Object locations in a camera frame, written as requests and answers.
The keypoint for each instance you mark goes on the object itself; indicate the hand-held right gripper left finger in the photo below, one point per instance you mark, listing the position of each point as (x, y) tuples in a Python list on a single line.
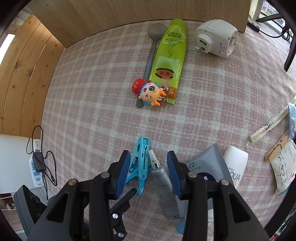
[(123, 172)]

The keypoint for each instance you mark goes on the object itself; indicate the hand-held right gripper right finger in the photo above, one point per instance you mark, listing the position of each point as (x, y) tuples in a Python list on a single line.
[(172, 173)]

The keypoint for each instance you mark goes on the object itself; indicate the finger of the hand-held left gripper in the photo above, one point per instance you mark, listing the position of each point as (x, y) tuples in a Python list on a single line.
[(121, 202)]

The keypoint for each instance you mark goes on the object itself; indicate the small grey tube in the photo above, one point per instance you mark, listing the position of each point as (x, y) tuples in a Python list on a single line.
[(161, 185)]

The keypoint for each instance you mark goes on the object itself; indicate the blue plastic clothes clip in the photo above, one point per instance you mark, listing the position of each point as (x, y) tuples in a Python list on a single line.
[(140, 162)]

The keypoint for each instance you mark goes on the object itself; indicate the white bottle with blue cap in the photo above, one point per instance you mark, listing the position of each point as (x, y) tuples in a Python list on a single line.
[(235, 162)]

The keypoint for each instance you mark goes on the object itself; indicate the white printed packet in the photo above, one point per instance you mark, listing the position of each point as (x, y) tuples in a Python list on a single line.
[(285, 169)]

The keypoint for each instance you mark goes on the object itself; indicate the white power strip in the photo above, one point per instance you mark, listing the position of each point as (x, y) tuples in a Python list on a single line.
[(37, 178)]

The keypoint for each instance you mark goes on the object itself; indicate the large grey tube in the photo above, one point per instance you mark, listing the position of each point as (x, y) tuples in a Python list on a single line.
[(211, 162)]

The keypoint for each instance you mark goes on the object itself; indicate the wrapped chopsticks packet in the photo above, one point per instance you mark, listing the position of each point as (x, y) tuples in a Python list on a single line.
[(269, 125)]

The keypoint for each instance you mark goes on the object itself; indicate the green hand cream tube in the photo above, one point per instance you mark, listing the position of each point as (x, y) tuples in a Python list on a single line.
[(170, 53)]

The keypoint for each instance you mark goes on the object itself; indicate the wooden slat panel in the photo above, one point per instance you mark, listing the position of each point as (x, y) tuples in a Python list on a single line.
[(25, 81)]

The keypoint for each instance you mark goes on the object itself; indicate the blue card packet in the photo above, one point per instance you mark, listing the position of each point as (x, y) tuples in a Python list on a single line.
[(292, 122)]

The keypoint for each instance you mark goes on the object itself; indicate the grey metal spoon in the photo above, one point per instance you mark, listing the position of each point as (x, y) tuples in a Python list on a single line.
[(152, 44)]

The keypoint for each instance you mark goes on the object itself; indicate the white travel plug adapter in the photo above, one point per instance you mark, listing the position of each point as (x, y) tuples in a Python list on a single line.
[(216, 38)]

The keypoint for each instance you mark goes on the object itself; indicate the light particle board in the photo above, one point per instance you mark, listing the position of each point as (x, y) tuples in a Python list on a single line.
[(115, 14)]

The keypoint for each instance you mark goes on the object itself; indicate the black inline light controller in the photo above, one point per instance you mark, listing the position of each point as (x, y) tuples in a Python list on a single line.
[(253, 25)]

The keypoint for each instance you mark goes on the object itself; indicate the black tripod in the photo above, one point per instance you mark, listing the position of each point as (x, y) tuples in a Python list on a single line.
[(291, 53)]

